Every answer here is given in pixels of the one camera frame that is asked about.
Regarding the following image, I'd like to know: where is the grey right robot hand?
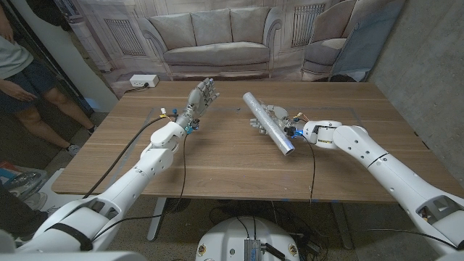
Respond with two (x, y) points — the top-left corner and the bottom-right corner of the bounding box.
(249, 104), (301, 136)

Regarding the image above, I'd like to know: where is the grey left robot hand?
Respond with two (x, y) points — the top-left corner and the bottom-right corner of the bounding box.
(176, 78), (220, 126)

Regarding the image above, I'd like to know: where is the cling film roll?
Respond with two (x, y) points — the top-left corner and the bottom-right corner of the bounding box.
(242, 91), (296, 157)

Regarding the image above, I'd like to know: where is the white power strip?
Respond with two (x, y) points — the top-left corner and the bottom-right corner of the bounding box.
(129, 74), (160, 88)

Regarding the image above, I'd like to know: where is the printed sofa backdrop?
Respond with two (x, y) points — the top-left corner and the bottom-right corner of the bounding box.
(54, 0), (407, 97)

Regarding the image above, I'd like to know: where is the black round floor object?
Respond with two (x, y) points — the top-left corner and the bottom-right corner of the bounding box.
(165, 197), (191, 214)

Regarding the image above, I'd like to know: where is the grey table leg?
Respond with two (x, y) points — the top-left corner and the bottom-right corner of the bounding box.
(331, 202), (354, 250)
(146, 197), (167, 242)

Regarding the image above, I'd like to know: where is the black power adapter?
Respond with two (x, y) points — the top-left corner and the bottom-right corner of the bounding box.
(299, 234), (322, 254)

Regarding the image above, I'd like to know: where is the white robot torso base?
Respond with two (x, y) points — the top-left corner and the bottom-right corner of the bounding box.
(194, 216), (301, 261)

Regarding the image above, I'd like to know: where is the silver box on torso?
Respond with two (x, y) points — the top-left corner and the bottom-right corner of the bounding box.
(243, 239), (262, 261)

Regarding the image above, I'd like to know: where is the white floor board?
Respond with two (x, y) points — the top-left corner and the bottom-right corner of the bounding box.
(34, 167), (90, 215)

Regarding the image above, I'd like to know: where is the person in black top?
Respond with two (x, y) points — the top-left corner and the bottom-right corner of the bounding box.
(25, 0), (73, 32)

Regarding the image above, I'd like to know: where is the person in grey shirt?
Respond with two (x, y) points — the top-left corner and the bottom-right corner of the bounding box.
(0, 7), (97, 157)

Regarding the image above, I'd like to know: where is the clear plastic bag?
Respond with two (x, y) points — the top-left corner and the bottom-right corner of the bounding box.
(6, 168), (48, 201)

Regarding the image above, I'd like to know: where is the white robot chest edge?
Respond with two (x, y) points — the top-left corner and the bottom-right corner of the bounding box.
(0, 251), (148, 261)

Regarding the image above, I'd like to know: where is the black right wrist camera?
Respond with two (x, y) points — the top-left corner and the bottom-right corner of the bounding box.
(284, 125), (304, 140)

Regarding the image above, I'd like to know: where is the black power strip cable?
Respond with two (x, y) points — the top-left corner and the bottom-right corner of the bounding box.
(125, 82), (150, 94)

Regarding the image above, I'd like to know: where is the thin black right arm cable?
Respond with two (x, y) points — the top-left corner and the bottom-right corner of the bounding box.
(306, 138), (460, 251)

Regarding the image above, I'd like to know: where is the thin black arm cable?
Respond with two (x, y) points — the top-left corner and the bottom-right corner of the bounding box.
(306, 138), (460, 251)
(92, 132), (188, 242)

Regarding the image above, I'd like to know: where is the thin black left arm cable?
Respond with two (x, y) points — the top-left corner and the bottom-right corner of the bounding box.
(92, 132), (188, 242)

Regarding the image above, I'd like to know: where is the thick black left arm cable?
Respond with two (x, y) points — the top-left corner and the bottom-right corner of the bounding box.
(83, 115), (178, 199)

